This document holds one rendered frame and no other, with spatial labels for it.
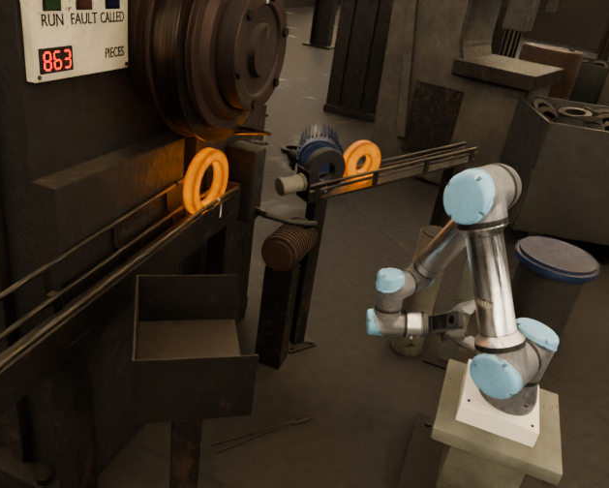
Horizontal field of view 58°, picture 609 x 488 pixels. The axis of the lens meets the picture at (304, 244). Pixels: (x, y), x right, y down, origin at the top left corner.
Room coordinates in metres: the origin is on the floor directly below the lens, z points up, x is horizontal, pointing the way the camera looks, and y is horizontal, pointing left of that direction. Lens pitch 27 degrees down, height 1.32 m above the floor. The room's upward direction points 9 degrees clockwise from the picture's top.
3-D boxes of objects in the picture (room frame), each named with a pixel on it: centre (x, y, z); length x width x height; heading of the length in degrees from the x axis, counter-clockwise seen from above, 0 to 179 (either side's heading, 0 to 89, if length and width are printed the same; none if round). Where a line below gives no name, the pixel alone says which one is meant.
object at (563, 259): (2.00, -1.00, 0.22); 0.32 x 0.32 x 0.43
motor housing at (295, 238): (1.66, 0.05, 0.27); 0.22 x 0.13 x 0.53; 162
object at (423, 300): (1.82, -0.47, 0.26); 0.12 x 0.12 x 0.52
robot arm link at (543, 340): (1.18, -0.60, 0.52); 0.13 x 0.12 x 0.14; 138
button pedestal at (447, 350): (1.81, -0.63, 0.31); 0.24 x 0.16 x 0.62; 162
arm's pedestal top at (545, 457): (1.19, -0.60, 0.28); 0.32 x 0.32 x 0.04; 73
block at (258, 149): (1.61, 0.22, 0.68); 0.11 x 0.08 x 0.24; 72
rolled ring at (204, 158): (1.39, 0.28, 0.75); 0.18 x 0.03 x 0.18; 162
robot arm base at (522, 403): (1.19, -0.60, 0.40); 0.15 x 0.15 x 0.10
